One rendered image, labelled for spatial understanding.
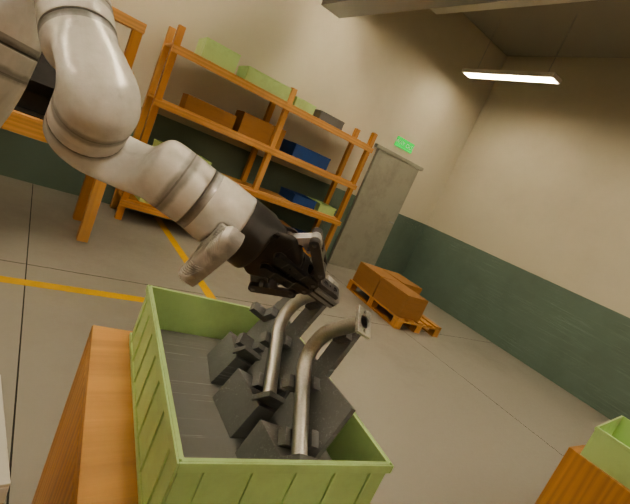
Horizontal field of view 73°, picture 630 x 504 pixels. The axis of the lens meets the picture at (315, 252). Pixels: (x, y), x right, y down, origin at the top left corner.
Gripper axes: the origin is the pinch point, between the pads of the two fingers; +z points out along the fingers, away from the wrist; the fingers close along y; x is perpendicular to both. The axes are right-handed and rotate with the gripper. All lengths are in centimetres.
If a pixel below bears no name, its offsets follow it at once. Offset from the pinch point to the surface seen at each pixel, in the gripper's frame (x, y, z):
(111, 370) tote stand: -13, 71, -3
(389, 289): -343, 232, 290
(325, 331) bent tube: -15.5, 21.7, 18.9
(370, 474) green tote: 4.5, 25.0, 37.0
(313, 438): 1.9, 28.2, 25.0
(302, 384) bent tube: -6.5, 27.8, 20.2
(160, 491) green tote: 16.0, 37.0, 4.2
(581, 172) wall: -552, -5, 442
